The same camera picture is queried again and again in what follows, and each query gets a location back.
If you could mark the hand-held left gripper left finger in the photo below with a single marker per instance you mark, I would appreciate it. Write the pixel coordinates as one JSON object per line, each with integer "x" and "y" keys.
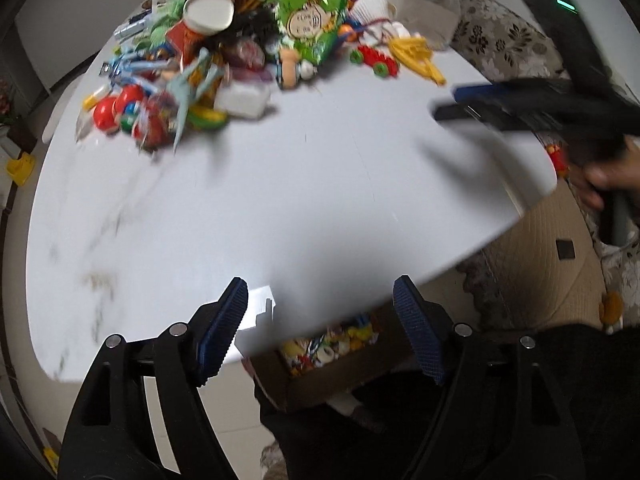
{"x": 220, "y": 340}

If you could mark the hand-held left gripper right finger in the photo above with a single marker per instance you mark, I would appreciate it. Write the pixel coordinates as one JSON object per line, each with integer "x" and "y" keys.
{"x": 420, "y": 335}

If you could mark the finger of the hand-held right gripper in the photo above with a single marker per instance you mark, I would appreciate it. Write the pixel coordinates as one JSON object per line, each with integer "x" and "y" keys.
{"x": 460, "y": 112}
{"x": 480, "y": 91}

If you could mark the brown cardboard box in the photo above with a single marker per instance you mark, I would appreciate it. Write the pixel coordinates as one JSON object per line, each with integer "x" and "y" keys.
{"x": 320, "y": 385}

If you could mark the person's right hand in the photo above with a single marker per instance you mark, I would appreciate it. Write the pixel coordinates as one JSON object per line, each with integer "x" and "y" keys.
{"x": 595, "y": 180}

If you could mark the yellow toy fries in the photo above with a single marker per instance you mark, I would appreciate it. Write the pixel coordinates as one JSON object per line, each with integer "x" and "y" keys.
{"x": 415, "y": 52}

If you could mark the clear plastic jar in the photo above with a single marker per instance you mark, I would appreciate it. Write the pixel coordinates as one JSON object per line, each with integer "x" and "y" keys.
{"x": 430, "y": 15}

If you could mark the red plush toy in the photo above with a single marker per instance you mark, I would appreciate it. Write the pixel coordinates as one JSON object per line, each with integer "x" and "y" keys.
{"x": 557, "y": 160}

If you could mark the heap of small colourful toys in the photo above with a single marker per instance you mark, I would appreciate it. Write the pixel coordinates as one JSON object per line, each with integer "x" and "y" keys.
{"x": 325, "y": 347}

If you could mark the red toy car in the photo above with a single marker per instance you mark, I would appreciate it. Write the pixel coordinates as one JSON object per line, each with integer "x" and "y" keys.
{"x": 370, "y": 56}

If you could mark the beige sofa cushion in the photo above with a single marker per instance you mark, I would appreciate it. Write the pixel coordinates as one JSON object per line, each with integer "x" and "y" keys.
{"x": 540, "y": 280}

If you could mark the white paper cupcake liner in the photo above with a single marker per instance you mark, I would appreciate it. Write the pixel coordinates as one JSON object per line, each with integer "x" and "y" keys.
{"x": 372, "y": 7}

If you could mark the person's dark clothing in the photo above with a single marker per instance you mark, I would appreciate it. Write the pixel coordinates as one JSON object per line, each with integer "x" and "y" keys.
{"x": 325, "y": 440}

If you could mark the small black tag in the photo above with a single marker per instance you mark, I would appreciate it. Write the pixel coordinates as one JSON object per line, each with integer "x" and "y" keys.
{"x": 566, "y": 249}

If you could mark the green snack packet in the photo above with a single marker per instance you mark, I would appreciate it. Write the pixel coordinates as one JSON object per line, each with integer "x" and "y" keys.
{"x": 310, "y": 25}

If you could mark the yellow plush toy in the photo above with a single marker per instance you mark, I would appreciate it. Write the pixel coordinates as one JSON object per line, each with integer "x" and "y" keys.
{"x": 611, "y": 307}

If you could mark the white plastic box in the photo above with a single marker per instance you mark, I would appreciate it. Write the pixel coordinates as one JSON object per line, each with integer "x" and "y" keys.
{"x": 242, "y": 100}

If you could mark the yellow toy banana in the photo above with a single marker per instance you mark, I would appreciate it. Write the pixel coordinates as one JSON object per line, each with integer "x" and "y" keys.
{"x": 210, "y": 117}

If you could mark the red candy wrapper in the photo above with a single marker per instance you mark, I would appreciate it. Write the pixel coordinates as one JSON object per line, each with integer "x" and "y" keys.
{"x": 155, "y": 122}

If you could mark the red toy ball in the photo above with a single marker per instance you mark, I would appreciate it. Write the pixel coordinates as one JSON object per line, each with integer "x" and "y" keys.
{"x": 106, "y": 114}

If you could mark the teal toy dinosaur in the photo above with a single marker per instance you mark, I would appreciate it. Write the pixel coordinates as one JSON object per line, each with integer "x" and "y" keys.
{"x": 192, "y": 85}

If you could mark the yellow plastic stool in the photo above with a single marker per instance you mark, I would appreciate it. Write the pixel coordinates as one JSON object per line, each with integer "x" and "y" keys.
{"x": 21, "y": 170}

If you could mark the red paper cup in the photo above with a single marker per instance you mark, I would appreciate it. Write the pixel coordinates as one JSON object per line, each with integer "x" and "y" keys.
{"x": 207, "y": 12}

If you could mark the blue plastic toy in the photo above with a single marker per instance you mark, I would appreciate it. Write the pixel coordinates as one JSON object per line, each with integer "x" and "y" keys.
{"x": 135, "y": 67}

